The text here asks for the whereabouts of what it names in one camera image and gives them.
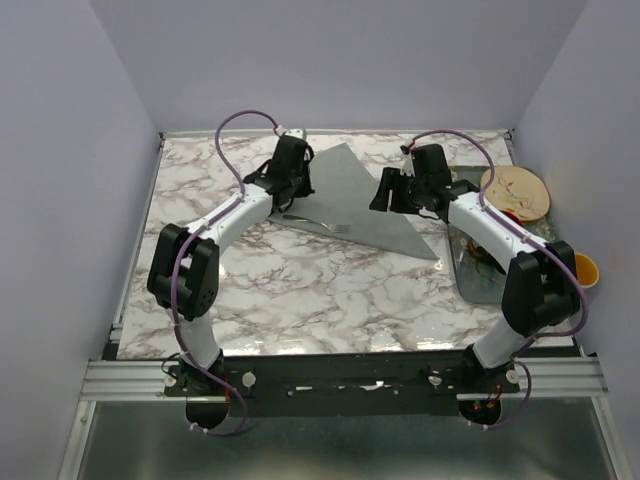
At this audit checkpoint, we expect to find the black mounting base bar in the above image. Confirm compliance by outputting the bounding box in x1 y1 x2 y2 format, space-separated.
164 350 520 417

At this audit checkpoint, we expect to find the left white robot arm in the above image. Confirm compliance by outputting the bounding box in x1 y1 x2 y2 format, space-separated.
147 133 314 395

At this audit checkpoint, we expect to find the silver fork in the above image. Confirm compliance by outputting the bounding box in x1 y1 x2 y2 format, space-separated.
282 214 350 233

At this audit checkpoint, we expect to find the floral blue tray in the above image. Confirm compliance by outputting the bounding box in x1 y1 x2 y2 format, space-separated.
444 164 564 305

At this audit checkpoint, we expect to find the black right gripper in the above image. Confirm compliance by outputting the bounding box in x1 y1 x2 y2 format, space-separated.
368 166 428 215

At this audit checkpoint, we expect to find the beige floral plate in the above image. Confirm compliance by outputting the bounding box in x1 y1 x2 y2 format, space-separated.
484 166 551 222

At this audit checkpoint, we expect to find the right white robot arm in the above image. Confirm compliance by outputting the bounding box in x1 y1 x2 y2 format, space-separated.
369 144 581 392

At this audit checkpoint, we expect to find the aluminium frame rail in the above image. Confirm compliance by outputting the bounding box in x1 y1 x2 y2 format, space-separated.
521 357 609 398

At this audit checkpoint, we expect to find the white mug yellow inside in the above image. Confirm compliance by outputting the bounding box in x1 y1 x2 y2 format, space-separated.
575 253 600 289

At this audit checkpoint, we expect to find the grey cloth napkin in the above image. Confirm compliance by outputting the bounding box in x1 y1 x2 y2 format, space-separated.
270 144 438 260

